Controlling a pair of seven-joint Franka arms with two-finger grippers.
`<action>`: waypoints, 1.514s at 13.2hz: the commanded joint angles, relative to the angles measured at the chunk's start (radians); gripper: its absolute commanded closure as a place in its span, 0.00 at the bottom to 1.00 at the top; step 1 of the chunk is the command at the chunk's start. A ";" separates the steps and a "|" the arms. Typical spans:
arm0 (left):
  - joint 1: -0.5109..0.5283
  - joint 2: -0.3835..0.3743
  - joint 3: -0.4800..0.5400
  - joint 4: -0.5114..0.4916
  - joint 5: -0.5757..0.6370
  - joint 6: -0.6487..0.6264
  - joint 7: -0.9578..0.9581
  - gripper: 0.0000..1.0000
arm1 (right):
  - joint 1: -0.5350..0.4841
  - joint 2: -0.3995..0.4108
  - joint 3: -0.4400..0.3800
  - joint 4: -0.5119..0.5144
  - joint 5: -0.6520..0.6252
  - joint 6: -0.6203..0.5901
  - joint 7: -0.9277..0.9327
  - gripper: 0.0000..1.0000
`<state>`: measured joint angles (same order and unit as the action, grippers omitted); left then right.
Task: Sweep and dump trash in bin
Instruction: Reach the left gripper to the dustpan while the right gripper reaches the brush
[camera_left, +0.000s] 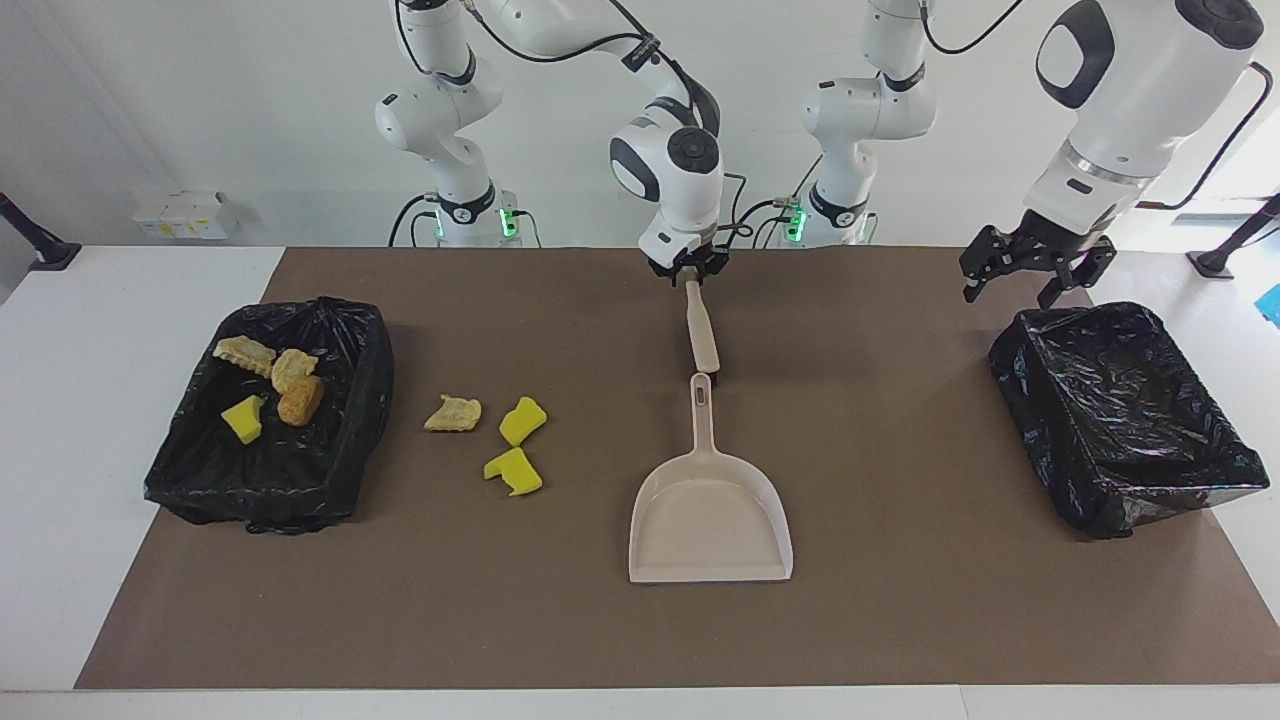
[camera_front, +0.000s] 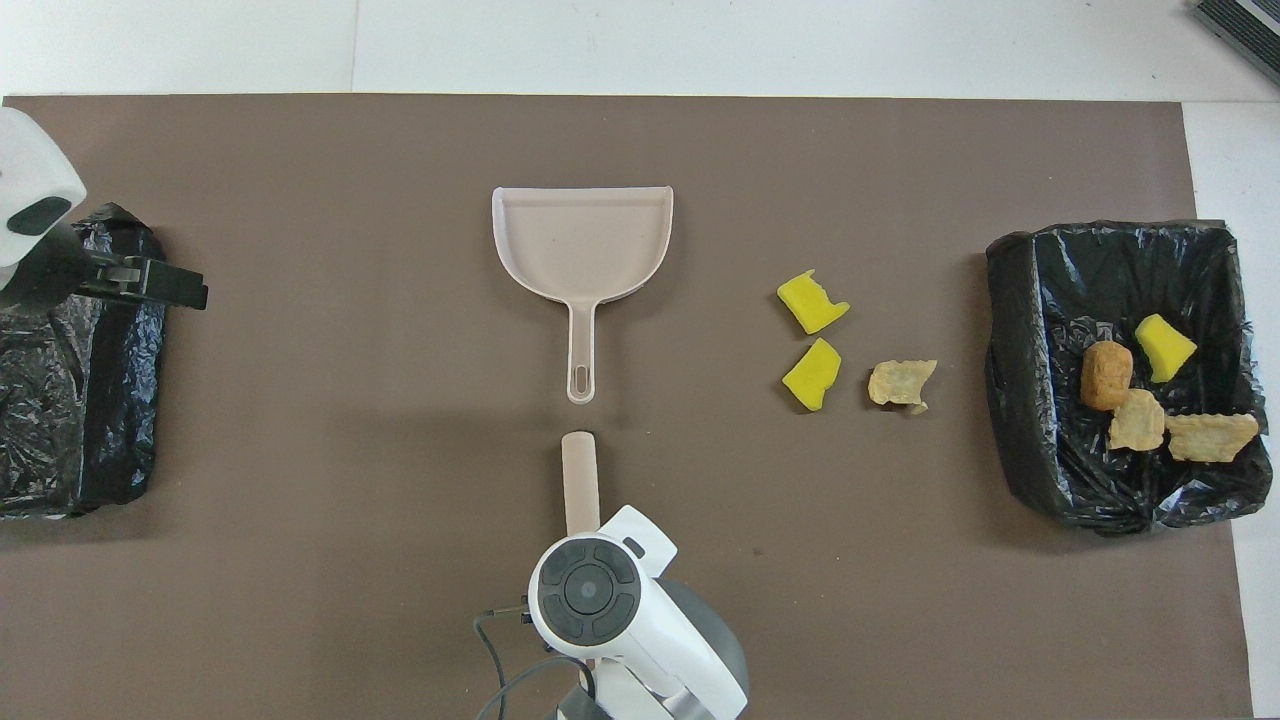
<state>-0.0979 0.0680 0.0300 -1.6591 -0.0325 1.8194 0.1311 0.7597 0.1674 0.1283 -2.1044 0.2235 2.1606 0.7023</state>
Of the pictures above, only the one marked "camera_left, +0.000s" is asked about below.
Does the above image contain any black right arm base cable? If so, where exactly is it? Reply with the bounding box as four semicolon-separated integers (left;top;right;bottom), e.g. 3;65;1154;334
388;193;443;248

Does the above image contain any rounded beige foam chunk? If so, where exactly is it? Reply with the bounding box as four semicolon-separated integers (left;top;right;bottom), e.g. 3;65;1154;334
271;348;319;396

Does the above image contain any notched yellow sponge piece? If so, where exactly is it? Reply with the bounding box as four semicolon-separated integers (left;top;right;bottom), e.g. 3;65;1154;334
483;446;544;498

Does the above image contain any elongated beige foam chunk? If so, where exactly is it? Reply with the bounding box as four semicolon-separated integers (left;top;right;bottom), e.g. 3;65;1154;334
213;335;278;379

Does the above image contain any brown oval foam chunk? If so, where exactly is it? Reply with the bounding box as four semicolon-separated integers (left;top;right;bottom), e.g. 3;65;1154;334
277;375;326;428

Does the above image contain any black left arm base cable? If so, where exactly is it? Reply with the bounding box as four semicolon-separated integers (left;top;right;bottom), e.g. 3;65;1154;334
727;180;823;248

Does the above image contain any black arm base cable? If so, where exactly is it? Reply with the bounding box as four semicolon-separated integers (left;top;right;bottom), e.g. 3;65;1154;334
388;193;443;248
727;180;823;248

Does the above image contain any bin lined with black bag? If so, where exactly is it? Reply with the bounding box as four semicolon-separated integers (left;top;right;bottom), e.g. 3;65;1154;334
988;301;1271;541
143;295;396;536

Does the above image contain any wide white socket box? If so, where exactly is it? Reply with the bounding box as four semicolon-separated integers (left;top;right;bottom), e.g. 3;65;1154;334
163;191;238;239

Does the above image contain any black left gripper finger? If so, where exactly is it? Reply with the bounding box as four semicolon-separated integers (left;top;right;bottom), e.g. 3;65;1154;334
960;228;1011;304
1038;245;1117;309

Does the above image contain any yellow sponge wedge piece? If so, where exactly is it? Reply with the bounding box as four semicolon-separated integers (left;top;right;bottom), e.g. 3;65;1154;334
221;394;266;445

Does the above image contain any brown table mat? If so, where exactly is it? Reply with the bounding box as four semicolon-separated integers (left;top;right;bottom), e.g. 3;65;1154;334
75;247;1280;691

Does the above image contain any black camera stand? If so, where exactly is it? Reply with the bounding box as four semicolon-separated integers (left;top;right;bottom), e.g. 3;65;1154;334
1187;193;1280;280
0;192;83;273

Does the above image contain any jagged beige foam chunk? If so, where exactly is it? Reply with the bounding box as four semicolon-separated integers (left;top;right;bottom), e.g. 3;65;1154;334
423;393;483;434

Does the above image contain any beige brush with black bristles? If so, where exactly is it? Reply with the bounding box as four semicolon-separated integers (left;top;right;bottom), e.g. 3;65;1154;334
683;278;723;387

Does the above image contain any beige plastic dustpan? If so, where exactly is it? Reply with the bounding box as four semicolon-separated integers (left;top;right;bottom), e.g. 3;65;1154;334
628;372;795;585

